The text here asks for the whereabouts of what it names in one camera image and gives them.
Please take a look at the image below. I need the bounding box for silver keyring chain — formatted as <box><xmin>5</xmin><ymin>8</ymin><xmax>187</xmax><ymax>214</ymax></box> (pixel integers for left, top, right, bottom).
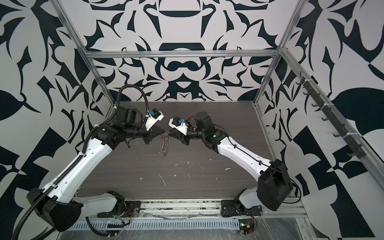
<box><xmin>159</xmin><ymin>134</ymin><xmax>171</xmax><ymax>157</ymax></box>

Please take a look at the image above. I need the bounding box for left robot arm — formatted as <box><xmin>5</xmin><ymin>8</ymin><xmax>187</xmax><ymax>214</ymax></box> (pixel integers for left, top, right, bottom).
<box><xmin>27</xmin><ymin>107</ymin><xmax>164</xmax><ymax>232</ymax></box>

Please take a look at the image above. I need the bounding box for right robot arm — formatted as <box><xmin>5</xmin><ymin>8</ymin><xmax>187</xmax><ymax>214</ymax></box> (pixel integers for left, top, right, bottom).
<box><xmin>169</xmin><ymin>112</ymin><xmax>293</xmax><ymax>218</ymax></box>

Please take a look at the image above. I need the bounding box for small circuit board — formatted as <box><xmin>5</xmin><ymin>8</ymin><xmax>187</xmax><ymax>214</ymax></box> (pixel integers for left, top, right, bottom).
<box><xmin>239</xmin><ymin>219</ymin><xmax>258</xmax><ymax>236</ymax></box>

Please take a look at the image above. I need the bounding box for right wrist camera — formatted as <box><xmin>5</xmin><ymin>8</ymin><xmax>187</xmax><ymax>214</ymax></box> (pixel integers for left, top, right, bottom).
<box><xmin>169</xmin><ymin>117</ymin><xmax>189</xmax><ymax>136</ymax></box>

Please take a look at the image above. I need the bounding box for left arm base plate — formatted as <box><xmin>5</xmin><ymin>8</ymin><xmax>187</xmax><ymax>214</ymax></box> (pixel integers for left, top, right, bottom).
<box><xmin>97</xmin><ymin>201</ymin><xmax>142</xmax><ymax>218</ymax></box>

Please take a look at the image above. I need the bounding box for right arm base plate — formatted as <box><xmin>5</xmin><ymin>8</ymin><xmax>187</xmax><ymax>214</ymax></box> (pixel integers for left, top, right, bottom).
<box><xmin>221</xmin><ymin>200</ymin><xmax>263</xmax><ymax>218</ymax></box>

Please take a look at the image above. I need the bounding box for white slotted cable duct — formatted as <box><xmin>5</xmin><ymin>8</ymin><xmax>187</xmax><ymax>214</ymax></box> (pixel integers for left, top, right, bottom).
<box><xmin>69</xmin><ymin>219</ymin><xmax>240</xmax><ymax>231</ymax></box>

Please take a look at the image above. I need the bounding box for aluminium front rail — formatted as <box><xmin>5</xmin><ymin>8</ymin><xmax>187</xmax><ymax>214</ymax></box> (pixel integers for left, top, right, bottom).
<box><xmin>126</xmin><ymin>198</ymin><xmax>307</xmax><ymax>219</ymax></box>

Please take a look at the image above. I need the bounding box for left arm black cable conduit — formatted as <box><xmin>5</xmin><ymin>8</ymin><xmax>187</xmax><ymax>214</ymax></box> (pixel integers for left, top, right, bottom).
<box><xmin>10</xmin><ymin>83</ymin><xmax>150</xmax><ymax>240</ymax></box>

